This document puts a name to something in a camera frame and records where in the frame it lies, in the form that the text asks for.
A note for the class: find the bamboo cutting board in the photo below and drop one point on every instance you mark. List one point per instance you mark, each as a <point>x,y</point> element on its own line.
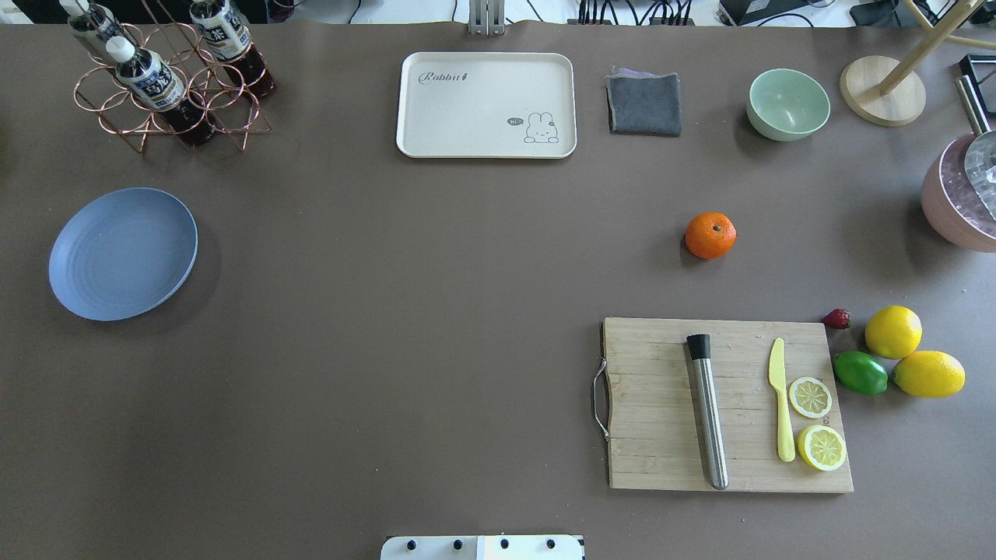
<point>653,425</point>

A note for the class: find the pink bowl with ice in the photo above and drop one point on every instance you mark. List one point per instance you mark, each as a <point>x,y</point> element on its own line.
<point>951,204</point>

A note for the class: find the blue round plate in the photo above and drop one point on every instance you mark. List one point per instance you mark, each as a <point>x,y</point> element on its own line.
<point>123,254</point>

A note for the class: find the lemon slice lower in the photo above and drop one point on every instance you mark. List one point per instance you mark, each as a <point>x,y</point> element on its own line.
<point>822,447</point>

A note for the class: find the grey folded cloth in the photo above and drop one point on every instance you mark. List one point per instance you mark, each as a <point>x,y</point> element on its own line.
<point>644,103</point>

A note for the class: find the yellow plastic knife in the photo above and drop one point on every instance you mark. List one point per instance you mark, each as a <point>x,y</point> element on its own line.
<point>777,380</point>

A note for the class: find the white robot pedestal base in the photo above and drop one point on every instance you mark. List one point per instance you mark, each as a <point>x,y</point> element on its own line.
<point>501,546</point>

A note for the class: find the copper wire bottle rack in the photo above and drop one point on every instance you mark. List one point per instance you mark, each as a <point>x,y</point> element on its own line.
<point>165,27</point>

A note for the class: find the cream rabbit tray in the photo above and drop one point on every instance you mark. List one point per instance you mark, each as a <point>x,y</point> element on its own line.
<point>486,105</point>

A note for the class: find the steel muddler black tip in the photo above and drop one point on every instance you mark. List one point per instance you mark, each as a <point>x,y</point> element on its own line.
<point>700,353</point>

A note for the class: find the green lime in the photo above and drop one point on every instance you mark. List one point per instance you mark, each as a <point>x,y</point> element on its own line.
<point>860,372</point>

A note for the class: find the lemon slice upper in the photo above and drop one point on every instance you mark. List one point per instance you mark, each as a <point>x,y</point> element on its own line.
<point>810,397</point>

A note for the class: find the tea bottle middle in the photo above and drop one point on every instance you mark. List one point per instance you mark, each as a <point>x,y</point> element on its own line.
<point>155,86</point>

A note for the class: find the mint green bowl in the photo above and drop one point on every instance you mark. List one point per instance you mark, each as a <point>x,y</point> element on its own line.
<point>786,105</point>

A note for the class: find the wooden cup stand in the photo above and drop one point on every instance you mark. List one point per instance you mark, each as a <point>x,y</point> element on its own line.
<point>886,91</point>

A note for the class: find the tea bottle left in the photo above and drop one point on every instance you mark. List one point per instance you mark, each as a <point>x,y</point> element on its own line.
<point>93,25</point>

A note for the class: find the yellow lemon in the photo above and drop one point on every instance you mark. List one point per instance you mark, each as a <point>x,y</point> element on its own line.
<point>893,332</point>
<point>929,374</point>

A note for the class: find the yellow lemon lower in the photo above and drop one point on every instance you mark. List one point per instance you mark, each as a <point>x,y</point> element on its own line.
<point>929,374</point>

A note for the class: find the tea bottle right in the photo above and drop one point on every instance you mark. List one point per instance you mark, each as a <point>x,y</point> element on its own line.
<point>229,40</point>

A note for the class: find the tea bottle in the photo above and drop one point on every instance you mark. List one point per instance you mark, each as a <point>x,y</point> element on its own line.
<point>93,25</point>
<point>229,40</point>
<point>155,86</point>

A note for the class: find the steel ice scoop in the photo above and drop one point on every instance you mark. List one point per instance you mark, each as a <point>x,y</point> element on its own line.
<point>979,161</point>

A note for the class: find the lemon slice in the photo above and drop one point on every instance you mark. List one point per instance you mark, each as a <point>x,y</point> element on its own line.
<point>810,397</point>
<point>822,447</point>

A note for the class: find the orange mandarin fruit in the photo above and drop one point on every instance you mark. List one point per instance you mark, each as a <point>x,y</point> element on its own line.
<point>710,235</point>

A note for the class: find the yellow lemon upper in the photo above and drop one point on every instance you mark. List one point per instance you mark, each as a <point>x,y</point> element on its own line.
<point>893,332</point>

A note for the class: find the red strawberry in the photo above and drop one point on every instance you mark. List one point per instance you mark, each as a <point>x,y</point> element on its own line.
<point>837,319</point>

